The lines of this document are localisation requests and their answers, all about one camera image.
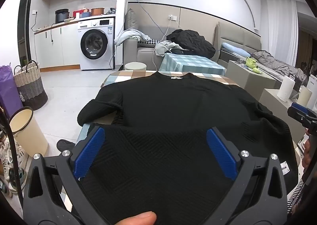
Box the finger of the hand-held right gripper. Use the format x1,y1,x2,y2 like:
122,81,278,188
287,102,317,137

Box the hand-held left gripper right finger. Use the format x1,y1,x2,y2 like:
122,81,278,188
206,126,288,225

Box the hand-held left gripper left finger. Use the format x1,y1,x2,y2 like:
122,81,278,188
23,126,109,225

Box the black knit sweater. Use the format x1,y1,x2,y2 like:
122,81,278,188
77,71,299,225

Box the person's right hand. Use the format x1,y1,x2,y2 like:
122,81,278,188
303,136,317,183

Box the person's left hand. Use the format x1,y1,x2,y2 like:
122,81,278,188
116,211,157,225

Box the white cylinder appliance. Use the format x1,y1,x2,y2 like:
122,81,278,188
277,76,296,102
297,88,313,109

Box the black slipper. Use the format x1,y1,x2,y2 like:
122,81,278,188
56,140,76,152

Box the grey duvet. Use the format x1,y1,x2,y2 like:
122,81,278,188
251,51,308,82

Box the beige low cabinet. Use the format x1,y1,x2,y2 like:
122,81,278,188
226,60,283,103

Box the green plush toy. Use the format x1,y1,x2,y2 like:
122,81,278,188
245,57,263,74

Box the beige trash bin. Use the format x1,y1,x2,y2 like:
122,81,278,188
9,107,48,156

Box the white sneakers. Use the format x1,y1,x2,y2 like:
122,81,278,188
0,138,28,198

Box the white curtain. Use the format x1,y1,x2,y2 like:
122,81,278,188
266,0,299,67

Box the brown blue checkered tablecloth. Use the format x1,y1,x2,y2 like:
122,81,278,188
61,69,244,215

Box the light blue pillow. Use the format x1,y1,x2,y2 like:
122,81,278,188
221,42,251,57

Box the woven two-tone laundry basket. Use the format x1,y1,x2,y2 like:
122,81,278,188
13,60,48,111

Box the teal checkered table cover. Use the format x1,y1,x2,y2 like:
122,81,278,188
158,53,226,76

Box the round white stool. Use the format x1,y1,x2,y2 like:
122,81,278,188
124,62,147,71

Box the purple bag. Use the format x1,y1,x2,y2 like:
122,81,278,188
0,65,24,119

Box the white washing machine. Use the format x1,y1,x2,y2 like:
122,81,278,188
77,17,116,71

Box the white lower kitchen cabinets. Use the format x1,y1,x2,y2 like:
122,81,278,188
34,24,81,70

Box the beige sofa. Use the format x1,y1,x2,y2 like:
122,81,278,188
123,8,220,67

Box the black puffer jacket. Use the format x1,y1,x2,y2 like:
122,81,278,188
166,29,216,59

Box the grey garment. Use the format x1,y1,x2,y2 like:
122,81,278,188
155,41,183,57

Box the light blue blanket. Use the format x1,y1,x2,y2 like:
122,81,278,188
114,30,151,46

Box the grey sofa cushion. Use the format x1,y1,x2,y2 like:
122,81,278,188
125,8,138,32

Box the black cooking pot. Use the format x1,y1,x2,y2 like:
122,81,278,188
55,9,70,23

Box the thick black cable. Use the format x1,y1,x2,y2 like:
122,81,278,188
0,112,23,215

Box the thin blue cable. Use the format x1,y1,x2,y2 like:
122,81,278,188
118,0,167,37

